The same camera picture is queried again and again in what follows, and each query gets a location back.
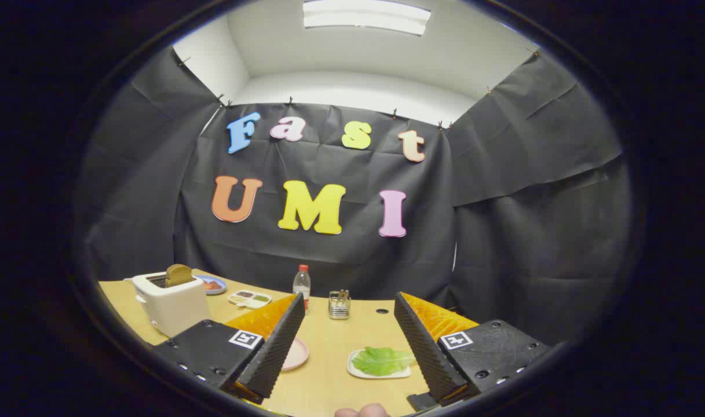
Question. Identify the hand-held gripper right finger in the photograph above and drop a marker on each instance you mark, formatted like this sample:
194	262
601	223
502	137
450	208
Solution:
424	347

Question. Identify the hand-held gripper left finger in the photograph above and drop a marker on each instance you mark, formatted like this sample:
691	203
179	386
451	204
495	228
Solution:
277	347

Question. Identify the green lettuce leaf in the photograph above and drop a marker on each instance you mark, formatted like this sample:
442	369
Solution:
381	360

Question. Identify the brown toast slice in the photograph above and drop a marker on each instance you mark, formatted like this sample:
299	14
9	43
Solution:
179	274

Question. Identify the pink round plate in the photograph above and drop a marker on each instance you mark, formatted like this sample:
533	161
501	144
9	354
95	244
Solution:
297	354

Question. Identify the white square plate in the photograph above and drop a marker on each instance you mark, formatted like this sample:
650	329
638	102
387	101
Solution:
381	375

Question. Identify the white divided condiment tray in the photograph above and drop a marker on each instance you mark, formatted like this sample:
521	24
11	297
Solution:
249	299

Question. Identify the clear red-capped water bottle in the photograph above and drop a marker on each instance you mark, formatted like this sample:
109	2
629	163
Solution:
302	284

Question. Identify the small blue plate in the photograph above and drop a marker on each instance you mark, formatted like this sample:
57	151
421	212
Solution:
218	289

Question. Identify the red food pieces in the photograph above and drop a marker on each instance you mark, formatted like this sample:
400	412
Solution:
211	285

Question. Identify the black backdrop cloth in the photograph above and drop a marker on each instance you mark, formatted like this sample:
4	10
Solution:
329	260

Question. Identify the white toaster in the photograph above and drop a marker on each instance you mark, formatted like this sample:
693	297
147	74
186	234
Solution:
175	307

